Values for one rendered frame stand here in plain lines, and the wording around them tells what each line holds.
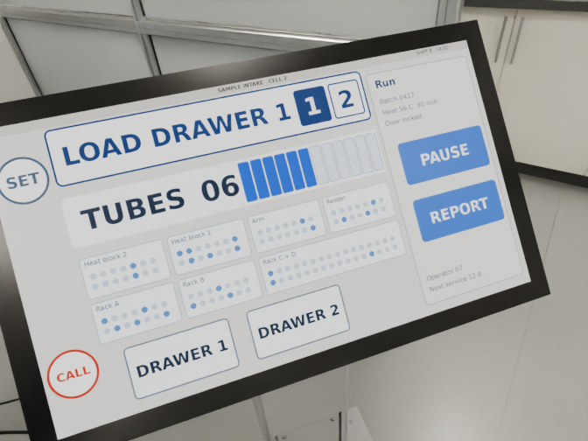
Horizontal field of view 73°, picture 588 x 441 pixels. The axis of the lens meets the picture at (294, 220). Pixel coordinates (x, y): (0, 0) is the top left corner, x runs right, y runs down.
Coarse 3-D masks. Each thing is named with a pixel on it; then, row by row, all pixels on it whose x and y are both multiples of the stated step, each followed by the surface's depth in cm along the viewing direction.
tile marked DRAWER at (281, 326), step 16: (320, 288) 38; (336, 288) 39; (272, 304) 37; (288, 304) 38; (304, 304) 38; (320, 304) 38; (336, 304) 39; (256, 320) 37; (272, 320) 37; (288, 320) 38; (304, 320) 38; (320, 320) 38; (336, 320) 38; (256, 336) 37; (272, 336) 37; (288, 336) 38; (304, 336) 38; (320, 336) 38; (256, 352) 37; (272, 352) 37
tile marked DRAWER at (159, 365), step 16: (224, 320) 36; (176, 336) 36; (192, 336) 36; (208, 336) 36; (224, 336) 36; (128, 352) 35; (144, 352) 35; (160, 352) 35; (176, 352) 36; (192, 352) 36; (208, 352) 36; (224, 352) 36; (128, 368) 35; (144, 368) 35; (160, 368) 35; (176, 368) 35; (192, 368) 36; (208, 368) 36; (224, 368) 36; (144, 384) 35; (160, 384) 35; (176, 384) 35
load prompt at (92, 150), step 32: (224, 96) 38; (256, 96) 38; (288, 96) 39; (320, 96) 39; (352, 96) 40; (64, 128) 35; (96, 128) 35; (128, 128) 36; (160, 128) 36; (192, 128) 37; (224, 128) 37; (256, 128) 38; (288, 128) 39; (320, 128) 39; (64, 160) 35; (96, 160) 35; (128, 160) 36; (160, 160) 36
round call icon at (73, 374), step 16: (64, 352) 34; (80, 352) 34; (96, 352) 34; (48, 368) 34; (64, 368) 34; (80, 368) 34; (96, 368) 34; (48, 384) 34; (64, 384) 34; (80, 384) 34; (96, 384) 34; (64, 400) 34
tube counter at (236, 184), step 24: (312, 144) 39; (336, 144) 39; (360, 144) 40; (216, 168) 37; (240, 168) 38; (264, 168) 38; (288, 168) 38; (312, 168) 39; (336, 168) 39; (360, 168) 40; (384, 168) 40; (216, 192) 37; (240, 192) 37; (264, 192) 38; (288, 192) 38
